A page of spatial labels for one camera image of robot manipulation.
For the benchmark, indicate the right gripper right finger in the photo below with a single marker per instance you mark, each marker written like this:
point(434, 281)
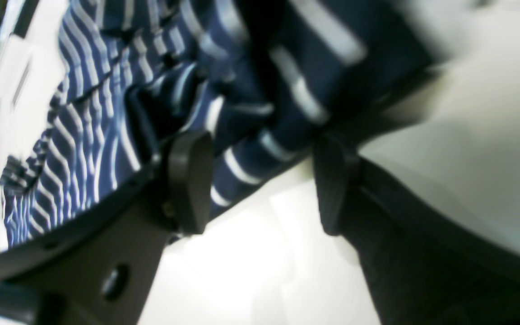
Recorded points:
point(420, 268)

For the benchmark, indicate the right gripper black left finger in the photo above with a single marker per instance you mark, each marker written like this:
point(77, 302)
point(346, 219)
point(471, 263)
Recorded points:
point(98, 269)

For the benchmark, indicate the navy white striped t-shirt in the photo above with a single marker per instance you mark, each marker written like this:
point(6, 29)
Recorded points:
point(262, 77)

